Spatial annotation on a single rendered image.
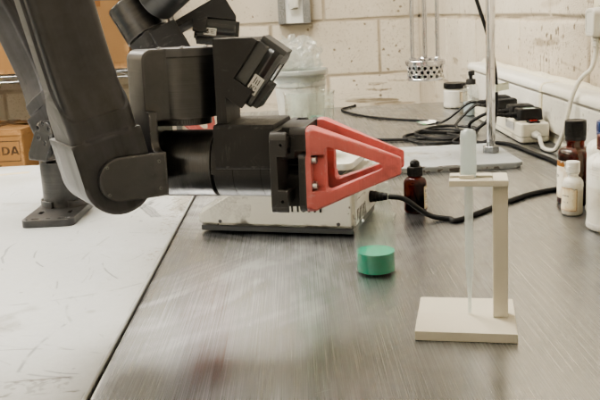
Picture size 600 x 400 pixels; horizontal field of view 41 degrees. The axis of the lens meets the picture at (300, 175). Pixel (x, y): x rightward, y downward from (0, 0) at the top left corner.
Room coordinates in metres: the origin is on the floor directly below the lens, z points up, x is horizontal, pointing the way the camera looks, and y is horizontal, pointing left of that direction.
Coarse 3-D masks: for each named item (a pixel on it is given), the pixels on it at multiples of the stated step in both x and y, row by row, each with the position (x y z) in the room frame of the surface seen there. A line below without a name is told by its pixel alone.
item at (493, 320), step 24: (504, 192) 0.63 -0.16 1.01; (504, 216) 0.63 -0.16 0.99; (504, 240) 0.63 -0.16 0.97; (504, 264) 0.63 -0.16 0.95; (504, 288) 0.63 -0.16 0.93; (432, 312) 0.65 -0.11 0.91; (456, 312) 0.65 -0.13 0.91; (480, 312) 0.64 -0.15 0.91; (504, 312) 0.63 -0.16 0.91; (432, 336) 0.61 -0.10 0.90; (456, 336) 0.60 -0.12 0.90; (480, 336) 0.60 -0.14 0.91; (504, 336) 0.60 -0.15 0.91
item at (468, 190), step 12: (468, 192) 0.64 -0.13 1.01; (468, 204) 0.64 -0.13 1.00; (468, 216) 0.64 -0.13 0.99; (468, 228) 0.64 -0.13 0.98; (468, 240) 0.64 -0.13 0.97; (468, 252) 0.64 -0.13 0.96; (468, 264) 0.64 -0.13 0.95; (468, 276) 0.64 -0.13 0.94; (468, 288) 0.64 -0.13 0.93; (468, 300) 0.64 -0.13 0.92
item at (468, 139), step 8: (464, 136) 0.64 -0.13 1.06; (472, 136) 0.64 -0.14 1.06; (464, 144) 0.64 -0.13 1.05; (472, 144) 0.64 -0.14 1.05; (464, 152) 0.64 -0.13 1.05; (472, 152) 0.64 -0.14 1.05; (464, 160) 0.64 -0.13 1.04; (472, 160) 0.64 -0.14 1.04; (464, 168) 0.64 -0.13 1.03; (472, 168) 0.64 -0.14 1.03
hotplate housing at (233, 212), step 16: (368, 160) 1.04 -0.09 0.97; (368, 192) 0.99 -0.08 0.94; (208, 208) 0.97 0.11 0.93; (224, 208) 0.97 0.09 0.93; (240, 208) 0.96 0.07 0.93; (256, 208) 0.95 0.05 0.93; (336, 208) 0.93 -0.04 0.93; (352, 208) 0.92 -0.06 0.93; (368, 208) 0.99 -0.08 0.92; (208, 224) 0.98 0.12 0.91; (224, 224) 0.97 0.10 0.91; (240, 224) 0.97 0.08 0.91; (256, 224) 0.96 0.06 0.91; (272, 224) 0.95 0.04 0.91; (288, 224) 0.94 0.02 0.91; (304, 224) 0.94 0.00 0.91; (320, 224) 0.93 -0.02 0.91; (336, 224) 0.93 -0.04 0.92; (352, 224) 0.92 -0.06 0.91
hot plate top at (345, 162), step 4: (340, 152) 1.01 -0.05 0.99; (344, 152) 1.00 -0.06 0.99; (340, 156) 0.97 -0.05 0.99; (344, 156) 0.97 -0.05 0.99; (348, 156) 0.97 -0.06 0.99; (352, 156) 0.97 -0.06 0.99; (356, 156) 0.97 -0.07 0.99; (340, 160) 0.95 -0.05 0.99; (344, 160) 0.95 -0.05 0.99; (348, 160) 0.95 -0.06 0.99; (352, 160) 0.95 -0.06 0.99; (356, 160) 0.95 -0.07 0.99; (360, 160) 0.97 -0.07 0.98; (340, 164) 0.93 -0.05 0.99; (344, 164) 0.93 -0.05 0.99; (348, 164) 0.93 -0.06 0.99; (352, 164) 0.93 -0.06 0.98; (356, 164) 0.95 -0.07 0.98; (340, 168) 0.93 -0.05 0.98; (344, 168) 0.93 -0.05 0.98; (348, 168) 0.93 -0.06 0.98; (352, 168) 0.93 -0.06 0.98
